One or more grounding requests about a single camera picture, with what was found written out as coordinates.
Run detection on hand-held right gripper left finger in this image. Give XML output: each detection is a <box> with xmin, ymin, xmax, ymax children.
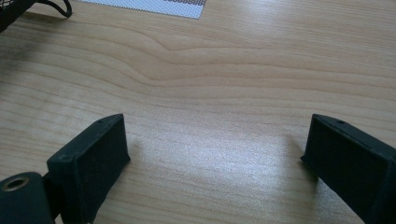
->
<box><xmin>46</xmin><ymin>113</ymin><xmax>132</xmax><ymax>224</ymax></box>

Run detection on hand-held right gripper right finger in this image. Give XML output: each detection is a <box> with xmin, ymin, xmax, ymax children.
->
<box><xmin>300</xmin><ymin>113</ymin><xmax>396</xmax><ymax>224</ymax></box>

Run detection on white woven mesh mat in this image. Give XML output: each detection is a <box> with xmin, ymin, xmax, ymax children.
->
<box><xmin>73</xmin><ymin>0</ymin><xmax>207</xmax><ymax>21</ymax></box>

